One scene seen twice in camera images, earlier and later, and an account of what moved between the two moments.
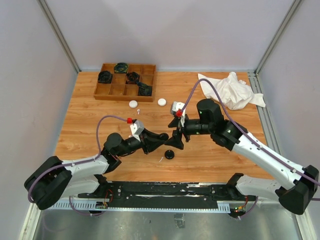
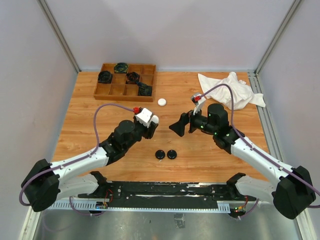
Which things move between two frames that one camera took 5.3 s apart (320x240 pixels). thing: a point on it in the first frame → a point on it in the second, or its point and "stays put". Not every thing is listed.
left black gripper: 150,140 → 149,130
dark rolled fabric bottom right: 144,90 stays put
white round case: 133,104 → 155,119
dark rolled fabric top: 121,68 stays put
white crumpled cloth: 234,93 stays put
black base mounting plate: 166,194 stays put
